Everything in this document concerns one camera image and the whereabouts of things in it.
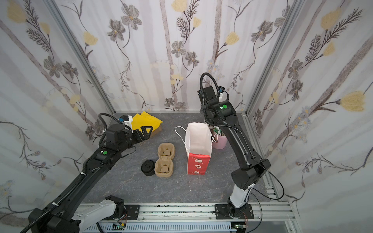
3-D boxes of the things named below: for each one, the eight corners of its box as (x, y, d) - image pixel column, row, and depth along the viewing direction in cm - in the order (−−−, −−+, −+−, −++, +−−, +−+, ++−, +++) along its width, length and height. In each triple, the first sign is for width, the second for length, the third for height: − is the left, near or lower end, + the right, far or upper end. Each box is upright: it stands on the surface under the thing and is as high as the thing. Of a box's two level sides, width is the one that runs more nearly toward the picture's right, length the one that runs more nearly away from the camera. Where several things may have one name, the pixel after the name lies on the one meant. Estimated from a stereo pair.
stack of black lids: (144, 178, 88) (141, 174, 83) (142, 166, 93) (140, 162, 88) (156, 174, 89) (155, 170, 84) (154, 162, 94) (152, 158, 89)
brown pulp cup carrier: (155, 178, 87) (153, 174, 81) (160, 147, 100) (158, 142, 95) (173, 178, 87) (172, 174, 81) (175, 147, 100) (174, 142, 95)
